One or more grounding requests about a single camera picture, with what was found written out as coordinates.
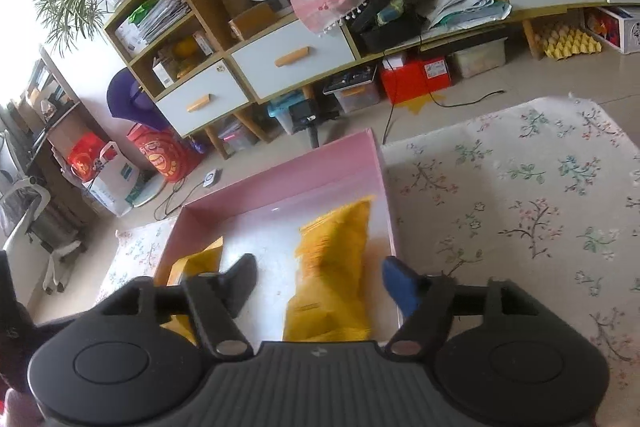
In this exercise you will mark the white shopping bag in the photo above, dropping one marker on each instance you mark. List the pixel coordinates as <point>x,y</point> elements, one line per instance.
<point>106,173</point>

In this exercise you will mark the pink cardboard box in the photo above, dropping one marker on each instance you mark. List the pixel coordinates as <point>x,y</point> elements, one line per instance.
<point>262,215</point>

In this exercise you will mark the floral tablecloth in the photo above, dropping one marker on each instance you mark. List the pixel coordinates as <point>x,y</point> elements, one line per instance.
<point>544,194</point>

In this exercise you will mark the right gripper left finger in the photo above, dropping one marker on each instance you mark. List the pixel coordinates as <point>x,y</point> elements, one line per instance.
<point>214,301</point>

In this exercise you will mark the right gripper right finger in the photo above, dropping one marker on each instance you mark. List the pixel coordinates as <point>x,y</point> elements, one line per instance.
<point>424,303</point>

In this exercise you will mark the wooden white TV cabinet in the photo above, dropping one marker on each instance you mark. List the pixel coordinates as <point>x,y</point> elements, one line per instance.
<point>197,72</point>

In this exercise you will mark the red cylindrical gift box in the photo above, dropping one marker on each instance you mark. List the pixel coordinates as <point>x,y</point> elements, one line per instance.
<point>173,157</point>

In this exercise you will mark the red shoe box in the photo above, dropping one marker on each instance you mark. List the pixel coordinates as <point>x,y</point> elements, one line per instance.
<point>415,78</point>

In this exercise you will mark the large yellow snack bag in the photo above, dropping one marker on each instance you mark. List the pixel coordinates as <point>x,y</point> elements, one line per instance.
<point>328,305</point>

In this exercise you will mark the yellow egg tray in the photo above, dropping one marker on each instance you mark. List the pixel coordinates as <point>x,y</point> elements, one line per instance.
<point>562,40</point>

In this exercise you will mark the purple plush toy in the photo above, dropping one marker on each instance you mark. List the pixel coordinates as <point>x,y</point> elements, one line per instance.
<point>127,100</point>

